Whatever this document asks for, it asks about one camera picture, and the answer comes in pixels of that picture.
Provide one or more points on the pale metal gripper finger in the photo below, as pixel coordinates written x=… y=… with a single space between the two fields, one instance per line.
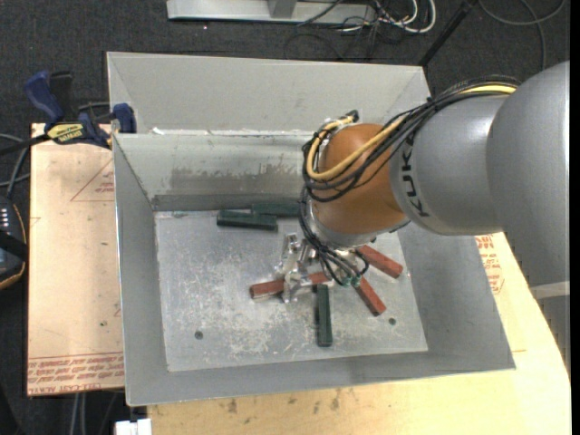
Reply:
x=292 y=293
x=280 y=271

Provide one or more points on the red-brown block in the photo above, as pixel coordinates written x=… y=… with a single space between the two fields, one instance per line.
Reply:
x=371 y=298
x=267 y=288
x=385 y=263

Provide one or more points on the dark green flat block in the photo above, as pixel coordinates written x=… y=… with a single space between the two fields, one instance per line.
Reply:
x=323 y=317
x=276 y=209
x=247 y=221

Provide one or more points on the grey metal bin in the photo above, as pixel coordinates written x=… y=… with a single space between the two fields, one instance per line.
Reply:
x=213 y=297

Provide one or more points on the brown cardboard board, red print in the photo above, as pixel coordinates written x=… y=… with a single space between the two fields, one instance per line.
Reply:
x=72 y=252

